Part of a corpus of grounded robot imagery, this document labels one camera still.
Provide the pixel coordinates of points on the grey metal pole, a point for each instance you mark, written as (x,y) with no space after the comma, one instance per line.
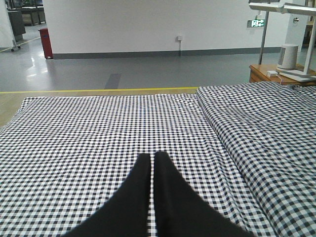
(263,38)

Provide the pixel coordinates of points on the black white checkered bed sheet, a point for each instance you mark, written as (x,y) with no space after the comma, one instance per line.
(62,158)

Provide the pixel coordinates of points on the wooden bedside table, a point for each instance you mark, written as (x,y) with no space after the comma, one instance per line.
(258,73)

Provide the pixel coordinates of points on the checkered folded quilt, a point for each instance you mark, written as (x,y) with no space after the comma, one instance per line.
(269,131)

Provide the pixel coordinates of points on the white wall socket box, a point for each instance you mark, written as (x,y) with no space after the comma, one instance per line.
(178,38)

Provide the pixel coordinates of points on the white cylindrical speaker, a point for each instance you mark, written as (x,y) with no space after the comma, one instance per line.
(288,57)

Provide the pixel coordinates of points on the red cabinet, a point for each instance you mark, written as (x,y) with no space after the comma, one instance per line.
(46,44)

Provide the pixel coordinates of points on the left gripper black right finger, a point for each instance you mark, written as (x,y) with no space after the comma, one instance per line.
(180,211)

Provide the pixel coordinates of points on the small white charger box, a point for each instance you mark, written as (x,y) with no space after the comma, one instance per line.
(271,73)

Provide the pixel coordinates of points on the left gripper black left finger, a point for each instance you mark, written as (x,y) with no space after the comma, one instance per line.
(125,213)

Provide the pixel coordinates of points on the green exit sign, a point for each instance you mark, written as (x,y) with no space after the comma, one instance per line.
(255,23)

